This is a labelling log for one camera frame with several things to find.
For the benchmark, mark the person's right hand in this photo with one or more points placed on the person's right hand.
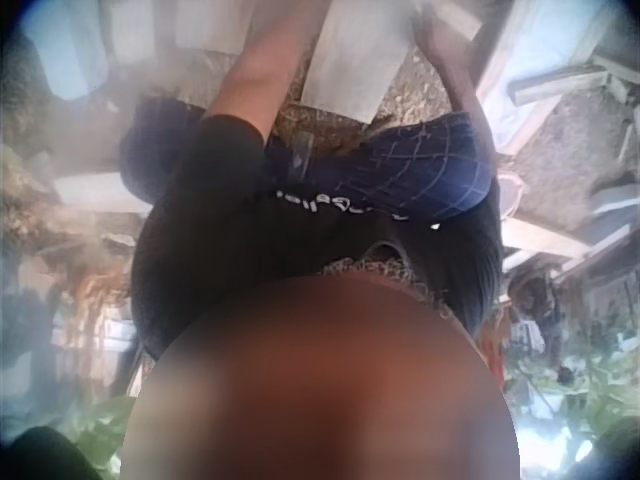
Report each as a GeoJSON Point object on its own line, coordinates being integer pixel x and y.
{"type": "Point", "coordinates": [429, 26]}

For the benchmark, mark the wide white wooden plank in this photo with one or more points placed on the wide white wooden plank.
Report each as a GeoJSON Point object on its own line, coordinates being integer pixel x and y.
{"type": "Point", "coordinates": [355, 55]}

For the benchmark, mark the person's legs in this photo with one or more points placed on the person's legs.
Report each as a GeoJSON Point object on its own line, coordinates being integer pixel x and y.
{"type": "Point", "coordinates": [420, 170]}

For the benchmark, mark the stack of long wooden planks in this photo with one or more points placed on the stack of long wooden planks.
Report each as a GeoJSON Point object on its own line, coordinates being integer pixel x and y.
{"type": "Point", "coordinates": [560, 245]}

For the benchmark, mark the narrow white wooden plank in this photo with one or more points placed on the narrow white wooden plank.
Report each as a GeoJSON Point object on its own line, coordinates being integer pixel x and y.
{"type": "Point", "coordinates": [137, 30]}

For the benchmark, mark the short white wooden board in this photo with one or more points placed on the short white wooden board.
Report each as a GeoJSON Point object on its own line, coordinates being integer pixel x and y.
{"type": "Point", "coordinates": [100, 194]}

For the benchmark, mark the green leafy plants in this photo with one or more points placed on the green leafy plants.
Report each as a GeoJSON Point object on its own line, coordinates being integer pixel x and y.
{"type": "Point", "coordinates": [585, 390]}

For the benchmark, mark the white wooden frame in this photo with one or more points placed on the white wooden frame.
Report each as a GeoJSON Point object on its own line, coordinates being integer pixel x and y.
{"type": "Point", "coordinates": [530, 60]}

